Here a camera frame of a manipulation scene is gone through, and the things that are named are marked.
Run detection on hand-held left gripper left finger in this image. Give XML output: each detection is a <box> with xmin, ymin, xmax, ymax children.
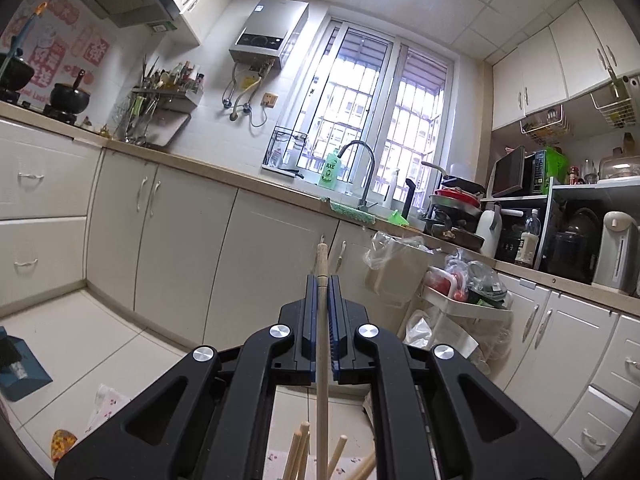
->
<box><xmin>54</xmin><ymin>274</ymin><xmax>321</xmax><ymax>480</ymax></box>

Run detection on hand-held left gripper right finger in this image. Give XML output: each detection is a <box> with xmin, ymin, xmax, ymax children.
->
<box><xmin>328</xmin><ymin>274</ymin><xmax>584</xmax><ymax>480</ymax></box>

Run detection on thick wooden chopstick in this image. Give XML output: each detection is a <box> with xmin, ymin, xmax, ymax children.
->
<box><xmin>315</xmin><ymin>242</ymin><xmax>332</xmax><ymax>480</ymax></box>

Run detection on hanging kitchen utensils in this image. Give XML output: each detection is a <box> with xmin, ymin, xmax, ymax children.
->
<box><xmin>112</xmin><ymin>92</ymin><xmax>156</xmax><ymax>146</ymax></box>

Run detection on clear plastic bag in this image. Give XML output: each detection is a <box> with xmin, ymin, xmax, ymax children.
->
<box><xmin>363</xmin><ymin>231</ymin><xmax>433</xmax><ymax>306</ymax></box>

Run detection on white plastic bag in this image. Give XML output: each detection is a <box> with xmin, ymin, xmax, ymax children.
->
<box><xmin>402</xmin><ymin>307</ymin><xmax>478</xmax><ymax>361</ymax></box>

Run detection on green dish cloth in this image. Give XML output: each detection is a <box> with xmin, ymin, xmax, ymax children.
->
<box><xmin>327</xmin><ymin>199</ymin><xmax>377</xmax><ymax>223</ymax></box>

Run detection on bags of vegetables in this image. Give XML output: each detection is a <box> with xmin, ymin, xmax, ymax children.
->
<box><xmin>426</xmin><ymin>250</ymin><xmax>511</xmax><ymax>306</ymax></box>

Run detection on white trolley cart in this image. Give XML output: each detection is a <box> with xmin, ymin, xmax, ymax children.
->
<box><xmin>422</xmin><ymin>260</ymin><xmax>513</xmax><ymax>366</ymax></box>

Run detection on white spray bottle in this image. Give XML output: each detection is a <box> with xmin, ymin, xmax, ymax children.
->
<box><xmin>384</xmin><ymin>169</ymin><xmax>401</xmax><ymax>207</ymax></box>

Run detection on steel arched faucet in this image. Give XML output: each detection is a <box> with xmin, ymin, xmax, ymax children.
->
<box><xmin>337</xmin><ymin>141</ymin><xmax>379</xmax><ymax>211</ymax></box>

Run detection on white lower door cabinets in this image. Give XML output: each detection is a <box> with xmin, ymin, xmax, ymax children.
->
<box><xmin>85</xmin><ymin>150</ymin><xmax>426</xmax><ymax>336</ymax></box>

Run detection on green dish soap bottle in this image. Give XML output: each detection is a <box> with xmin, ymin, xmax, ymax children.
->
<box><xmin>318</xmin><ymin>149</ymin><xmax>342</xmax><ymax>187</ymax></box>

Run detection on stack of pans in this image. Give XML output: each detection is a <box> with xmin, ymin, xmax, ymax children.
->
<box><xmin>420</xmin><ymin>160</ymin><xmax>488</xmax><ymax>251</ymax></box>

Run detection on white thermos jug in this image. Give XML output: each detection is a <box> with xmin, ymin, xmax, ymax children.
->
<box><xmin>475</xmin><ymin>205</ymin><xmax>503</xmax><ymax>259</ymax></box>

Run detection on clear drink bottle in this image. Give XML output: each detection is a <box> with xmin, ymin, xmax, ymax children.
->
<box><xmin>514</xmin><ymin>209</ymin><xmax>541</xmax><ymax>267</ymax></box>

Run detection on cherry print tablecloth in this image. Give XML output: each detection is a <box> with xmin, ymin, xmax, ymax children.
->
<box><xmin>84</xmin><ymin>383</ymin><xmax>377</xmax><ymax>480</ymax></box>

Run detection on barred white window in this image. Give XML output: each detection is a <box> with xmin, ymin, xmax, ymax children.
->
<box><xmin>287</xmin><ymin>15</ymin><xmax>456</xmax><ymax>211</ymax></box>

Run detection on white lower cabinets with drawers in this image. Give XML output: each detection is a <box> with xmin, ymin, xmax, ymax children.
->
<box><xmin>480</xmin><ymin>272</ymin><xmax>640</xmax><ymax>461</ymax></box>

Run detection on black microwave oven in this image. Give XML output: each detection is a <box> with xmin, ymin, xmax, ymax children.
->
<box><xmin>486</xmin><ymin>146</ymin><xmax>551</xmax><ymax>198</ymax></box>

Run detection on black rice cooker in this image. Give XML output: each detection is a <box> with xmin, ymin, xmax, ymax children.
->
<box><xmin>539</xmin><ymin>208</ymin><xmax>601</xmax><ymax>283</ymax></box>

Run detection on pale cutting board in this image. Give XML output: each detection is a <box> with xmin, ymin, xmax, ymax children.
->
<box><xmin>145</xmin><ymin>110</ymin><xmax>192</xmax><ymax>147</ymax></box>

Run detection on orange patterned object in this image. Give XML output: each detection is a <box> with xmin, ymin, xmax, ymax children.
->
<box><xmin>50</xmin><ymin>429</ymin><xmax>78</xmax><ymax>463</ymax></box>

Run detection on green box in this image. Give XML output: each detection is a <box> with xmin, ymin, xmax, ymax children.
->
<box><xmin>544</xmin><ymin>146</ymin><xmax>570</xmax><ymax>186</ymax></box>

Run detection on row of seasoning bottles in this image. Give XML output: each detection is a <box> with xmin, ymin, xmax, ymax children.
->
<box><xmin>140</xmin><ymin>55</ymin><xmax>206</xmax><ymax>92</ymax></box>

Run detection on blue dustpan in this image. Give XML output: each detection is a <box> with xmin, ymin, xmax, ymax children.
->
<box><xmin>0</xmin><ymin>326</ymin><xmax>53</xmax><ymax>402</ymax></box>

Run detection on white electric water boiler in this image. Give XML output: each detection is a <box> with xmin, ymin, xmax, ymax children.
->
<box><xmin>592</xmin><ymin>211</ymin><xmax>640</xmax><ymax>295</ymax></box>

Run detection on white counter shelf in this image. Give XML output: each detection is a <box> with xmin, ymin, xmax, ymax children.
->
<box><xmin>480</xmin><ymin>176</ymin><xmax>640</xmax><ymax>271</ymax></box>

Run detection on small glass jars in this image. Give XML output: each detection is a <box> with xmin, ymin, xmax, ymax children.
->
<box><xmin>567</xmin><ymin>159</ymin><xmax>598</xmax><ymax>185</ymax></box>

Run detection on white drawer cabinet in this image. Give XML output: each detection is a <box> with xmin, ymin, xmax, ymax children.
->
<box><xmin>0</xmin><ymin>120</ymin><xmax>103</xmax><ymax>318</ymax></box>

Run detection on silver water heater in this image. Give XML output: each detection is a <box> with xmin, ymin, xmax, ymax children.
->
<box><xmin>229</xmin><ymin>0</ymin><xmax>309</xmax><ymax>69</ymax></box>

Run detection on clear domed food cover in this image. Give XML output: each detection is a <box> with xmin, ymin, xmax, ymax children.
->
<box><xmin>597</xmin><ymin>147</ymin><xmax>640</xmax><ymax>181</ymax></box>

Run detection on black pot with ladle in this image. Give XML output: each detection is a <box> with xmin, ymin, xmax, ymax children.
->
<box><xmin>44</xmin><ymin>70</ymin><xmax>91</xmax><ymax>123</ymax></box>

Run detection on large black pot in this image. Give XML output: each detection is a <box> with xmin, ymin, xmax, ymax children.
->
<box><xmin>0</xmin><ymin>47</ymin><xmax>31</xmax><ymax>103</ymax></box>

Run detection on black wire rack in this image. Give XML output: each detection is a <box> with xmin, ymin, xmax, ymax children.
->
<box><xmin>262</xmin><ymin>126</ymin><xmax>311</xmax><ymax>173</ymax></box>

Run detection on water heater hoses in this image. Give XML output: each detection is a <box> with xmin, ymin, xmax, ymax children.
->
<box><xmin>221</xmin><ymin>62</ymin><xmax>276</xmax><ymax>128</ymax></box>

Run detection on wall-mounted steel rack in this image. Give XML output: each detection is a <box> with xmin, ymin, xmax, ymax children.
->
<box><xmin>131</xmin><ymin>85</ymin><xmax>205</xmax><ymax>113</ymax></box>

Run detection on small white wire basket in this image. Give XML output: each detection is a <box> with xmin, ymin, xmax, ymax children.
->
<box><xmin>520</xmin><ymin>107</ymin><xmax>571</xmax><ymax>143</ymax></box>

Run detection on white upper wall cabinets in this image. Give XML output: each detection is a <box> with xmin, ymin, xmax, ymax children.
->
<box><xmin>491</xmin><ymin>0</ymin><xmax>640</xmax><ymax>132</ymax></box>

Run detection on large white wire basket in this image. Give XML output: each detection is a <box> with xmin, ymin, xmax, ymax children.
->
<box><xmin>590</xmin><ymin>75</ymin><xmax>640</xmax><ymax>131</ymax></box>

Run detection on pink wall poster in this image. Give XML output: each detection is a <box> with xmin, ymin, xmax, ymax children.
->
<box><xmin>0</xmin><ymin>0</ymin><xmax>111</xmax><ymax>96</ymax></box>

